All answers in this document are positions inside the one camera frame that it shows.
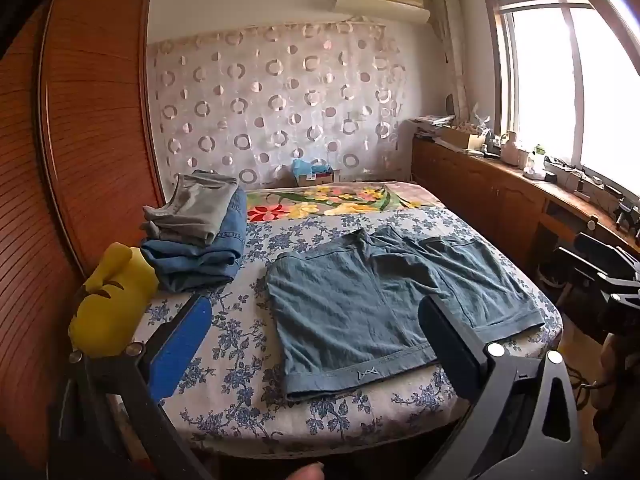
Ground open cardboard box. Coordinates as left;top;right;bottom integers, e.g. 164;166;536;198
439;125;488;154

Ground folded grey pants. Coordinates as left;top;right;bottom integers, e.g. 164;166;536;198
142;170;240;247

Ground stack of papers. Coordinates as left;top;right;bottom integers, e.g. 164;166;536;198
407;115;457;137

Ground person's left hand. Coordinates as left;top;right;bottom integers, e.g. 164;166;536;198
290;462;327;480

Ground wooden wardrobe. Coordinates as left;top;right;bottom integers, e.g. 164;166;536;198
0;0;167;471

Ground yellow plush toy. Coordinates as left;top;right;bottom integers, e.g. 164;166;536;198
67;242;160;358

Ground window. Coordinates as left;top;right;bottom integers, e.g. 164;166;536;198
482;0;640;203

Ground small cardboard box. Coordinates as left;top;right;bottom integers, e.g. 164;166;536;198
295;167;342;187

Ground pale window curtain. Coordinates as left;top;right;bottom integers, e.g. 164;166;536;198
432;0;477;117

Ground blue denim shorts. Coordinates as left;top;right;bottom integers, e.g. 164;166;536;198
265;225;546;403

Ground clear plastic bag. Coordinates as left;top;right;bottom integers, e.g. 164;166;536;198
466;102;494;134

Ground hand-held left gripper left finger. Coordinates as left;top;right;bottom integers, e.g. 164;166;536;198
55;294;215;480

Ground wooden cabinet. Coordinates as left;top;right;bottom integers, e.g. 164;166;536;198
410;135;640;311

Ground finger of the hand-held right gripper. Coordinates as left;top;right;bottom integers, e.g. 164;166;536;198
541;260;603;311
554;246;611;282

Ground folded blue jeans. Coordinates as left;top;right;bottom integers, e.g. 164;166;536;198
140;187;248;293

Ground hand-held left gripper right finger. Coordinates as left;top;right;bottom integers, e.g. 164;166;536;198
415;294;586;480

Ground circle patterned curtain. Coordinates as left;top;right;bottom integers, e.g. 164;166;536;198
146;19;407;192

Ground bed with floral sheet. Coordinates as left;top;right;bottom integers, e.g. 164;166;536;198
107;204;563;456

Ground colourful floral blanket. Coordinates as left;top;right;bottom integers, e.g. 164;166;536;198
245;181;443;223

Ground person's right forearm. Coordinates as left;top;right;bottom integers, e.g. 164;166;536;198
592;330;640;466

